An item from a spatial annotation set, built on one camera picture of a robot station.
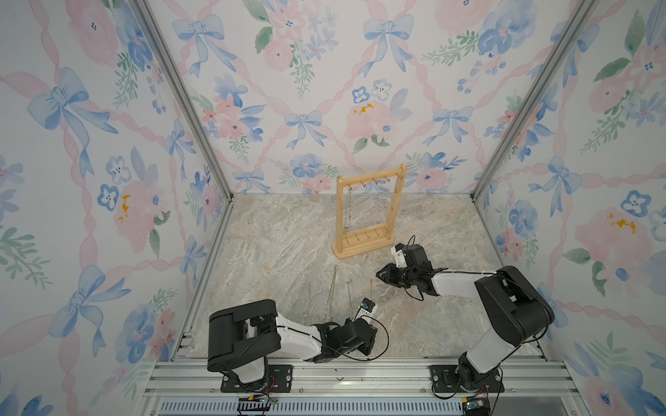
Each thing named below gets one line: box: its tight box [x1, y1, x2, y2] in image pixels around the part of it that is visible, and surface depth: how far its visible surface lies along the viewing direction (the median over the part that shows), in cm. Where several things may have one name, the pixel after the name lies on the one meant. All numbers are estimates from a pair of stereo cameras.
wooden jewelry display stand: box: [332, 162, 409, 260], surface depth 100 cm
